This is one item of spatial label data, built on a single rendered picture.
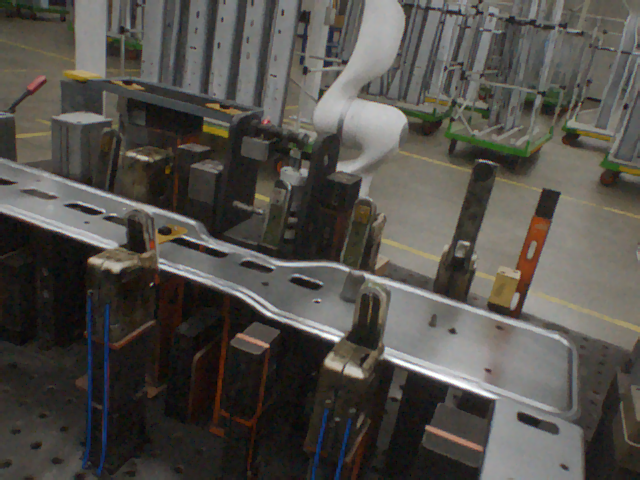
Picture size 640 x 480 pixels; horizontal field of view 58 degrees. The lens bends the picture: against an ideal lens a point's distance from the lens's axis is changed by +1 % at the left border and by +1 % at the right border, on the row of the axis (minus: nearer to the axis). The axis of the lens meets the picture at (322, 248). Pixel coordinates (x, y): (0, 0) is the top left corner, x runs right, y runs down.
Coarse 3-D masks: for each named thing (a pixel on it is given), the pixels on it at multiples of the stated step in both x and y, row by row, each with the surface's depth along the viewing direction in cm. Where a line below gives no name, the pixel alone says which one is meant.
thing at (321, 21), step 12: (324, 0) 694; (324, 12) 698; (324, 24) 706; (312, 36) 714; (324, 36) 715; (312, 48) 718; (324, 48) 724; (312, 60) 723; (312, 72) 727; (312, 84) 732; (312, 108) 748; (300, 120) 743; (312, 120) 751
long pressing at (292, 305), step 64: (0, 192) 102; (64, 192) 107; (192, 256) 91; (256, 256) 94; (320, 320) 79; (448, 320) 85; (512, 320) 88; (448, 384) 71; (512, 384) 72; (576, 384) 75
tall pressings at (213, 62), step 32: (160, 0) 514; (192, 0) 528; (224, 0) 546; (256, 0) 504; (288, 0) 492; (160, 32) 525; (192, 32) 536; (224, 32) 523; (256, 32) 511; (288, 32) 499; (160, 64) 537; (192, 64) 545; (224, 64) 531; (256, 64) 521; (288, 64) 511; (224, 96) 543; (256, 96) 534
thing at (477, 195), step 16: (480, 160) 89; (480, 176) 86; (496, 176) 90; (480, 192) 90; (464, 208) 90; (480, 208) 90; (464, 224) 92; (480, 224) 90; (464, 240) 92; (448, 256) 92
